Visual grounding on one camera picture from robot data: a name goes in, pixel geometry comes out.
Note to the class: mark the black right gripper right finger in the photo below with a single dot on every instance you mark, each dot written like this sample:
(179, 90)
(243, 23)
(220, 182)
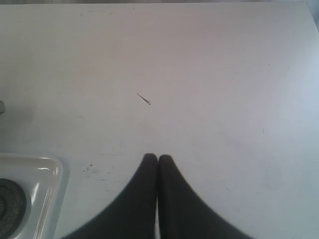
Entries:
(182, 213)

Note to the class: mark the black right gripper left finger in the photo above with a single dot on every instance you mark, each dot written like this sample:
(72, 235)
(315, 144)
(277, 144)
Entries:
(132, 215)

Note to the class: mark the black weight plate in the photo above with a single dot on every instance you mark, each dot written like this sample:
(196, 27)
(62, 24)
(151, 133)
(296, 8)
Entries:
(12, 207)

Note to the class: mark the chrome threaded dumbbell bar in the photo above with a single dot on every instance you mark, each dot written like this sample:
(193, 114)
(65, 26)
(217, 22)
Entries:
(2, 107)

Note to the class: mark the white plastic tray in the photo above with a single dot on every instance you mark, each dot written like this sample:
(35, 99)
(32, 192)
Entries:
(41, 180)

